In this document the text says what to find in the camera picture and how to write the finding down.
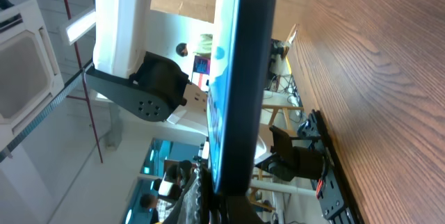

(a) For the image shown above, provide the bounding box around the wooden stool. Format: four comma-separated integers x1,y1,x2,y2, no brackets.
260,104,304,136

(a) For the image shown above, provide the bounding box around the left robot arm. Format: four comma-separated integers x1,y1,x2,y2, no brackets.
86,0,213,136

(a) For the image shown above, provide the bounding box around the ceiling light panel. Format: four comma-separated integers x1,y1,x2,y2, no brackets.
59,6,96,45

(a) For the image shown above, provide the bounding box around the computer monitor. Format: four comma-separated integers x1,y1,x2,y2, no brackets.
191,56,211,92

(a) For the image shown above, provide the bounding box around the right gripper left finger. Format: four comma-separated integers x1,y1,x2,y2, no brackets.
163,168,211,224

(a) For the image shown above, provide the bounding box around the Samsung Galaxy smartphone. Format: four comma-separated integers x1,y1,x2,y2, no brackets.
207,0,276,195

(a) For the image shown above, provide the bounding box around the ceiling air conditioner unit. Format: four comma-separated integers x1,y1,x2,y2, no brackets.
1,0,64,149

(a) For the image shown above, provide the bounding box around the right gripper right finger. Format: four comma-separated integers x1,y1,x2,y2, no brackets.
219,195,266,224

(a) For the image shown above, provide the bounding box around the red pipe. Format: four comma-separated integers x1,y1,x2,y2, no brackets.
63,0,104,163

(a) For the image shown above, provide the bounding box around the person in checked shirt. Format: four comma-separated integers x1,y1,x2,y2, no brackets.
140,193,174,224

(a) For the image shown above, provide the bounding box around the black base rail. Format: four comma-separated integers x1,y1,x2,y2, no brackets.
298,110,364,224

